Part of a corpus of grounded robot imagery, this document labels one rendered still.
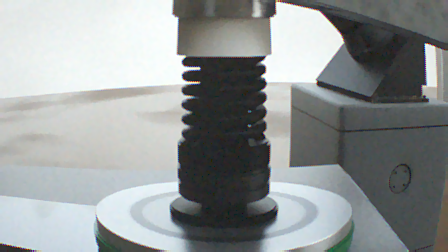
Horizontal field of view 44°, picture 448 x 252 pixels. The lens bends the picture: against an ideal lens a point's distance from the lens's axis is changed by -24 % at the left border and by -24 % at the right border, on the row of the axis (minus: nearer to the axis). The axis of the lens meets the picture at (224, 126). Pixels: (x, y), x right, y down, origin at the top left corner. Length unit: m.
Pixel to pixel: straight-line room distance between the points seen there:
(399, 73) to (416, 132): 0.16
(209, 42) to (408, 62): 1.15
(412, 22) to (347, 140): 1.02
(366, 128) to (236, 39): 1.05
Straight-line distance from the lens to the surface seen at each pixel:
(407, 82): 1.60
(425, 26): 0.51
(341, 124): 1.50
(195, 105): 0.50
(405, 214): 1.65
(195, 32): 0.49
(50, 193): 0.70
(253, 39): 0.49
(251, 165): 0.50
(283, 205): 0.56
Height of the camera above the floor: 1.06
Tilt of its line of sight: 10 degrees down
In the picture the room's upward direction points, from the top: straight up
